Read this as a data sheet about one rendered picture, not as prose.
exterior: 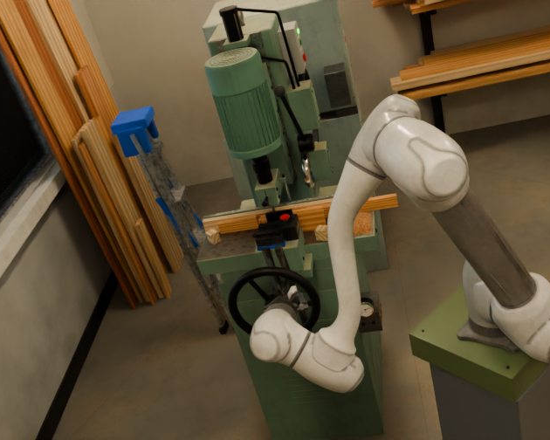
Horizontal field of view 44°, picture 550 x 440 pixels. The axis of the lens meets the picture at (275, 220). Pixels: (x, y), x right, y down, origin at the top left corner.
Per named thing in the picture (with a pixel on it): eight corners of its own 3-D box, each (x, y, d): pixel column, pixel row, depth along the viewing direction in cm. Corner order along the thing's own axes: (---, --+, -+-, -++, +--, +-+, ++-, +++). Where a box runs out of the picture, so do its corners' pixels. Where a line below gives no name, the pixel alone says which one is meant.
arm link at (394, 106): (335, 148, 160) (359, 168, 149) (374, 79, 156) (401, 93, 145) (378, 168, 166) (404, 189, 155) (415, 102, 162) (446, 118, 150)
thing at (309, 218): (265, 237, 231) (259, 217, 228) (266, 235, 233) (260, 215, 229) (326, 228, 227) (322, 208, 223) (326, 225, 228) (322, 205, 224)
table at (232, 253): (195, 293, 224) (189, 278, 221) (211, 242, 250) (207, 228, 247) (380, 267, 211) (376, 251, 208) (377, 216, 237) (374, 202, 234)
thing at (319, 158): (307, 182, 245) (300, 153, 239) (308, 174, 251) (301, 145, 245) (333, 178, 243) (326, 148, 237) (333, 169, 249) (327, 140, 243)
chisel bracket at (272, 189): (260, 212, 230) (253, 190, 226) (264, 191, 242) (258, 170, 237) (281, 209, 228) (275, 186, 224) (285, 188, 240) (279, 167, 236)
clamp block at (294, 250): (259, 276, 218) (252, 253, 213) (264, 252, 229) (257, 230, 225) (305, 270, 214) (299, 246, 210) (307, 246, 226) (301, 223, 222)
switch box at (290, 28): (287, 77, 238) (276, 31, 230) (290, 67, 246) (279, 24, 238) (305, 73, 236) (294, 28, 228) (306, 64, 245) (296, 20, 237)
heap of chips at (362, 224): (345, 237, 220) (343, 230, 218) (346, 216, 230) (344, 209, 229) (371, 233, 218) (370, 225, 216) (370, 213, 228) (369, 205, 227)
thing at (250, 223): (220, 234, 241) (217, 224, 239) (222, 230, 243) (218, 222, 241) (398, 206, 228) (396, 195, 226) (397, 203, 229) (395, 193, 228)
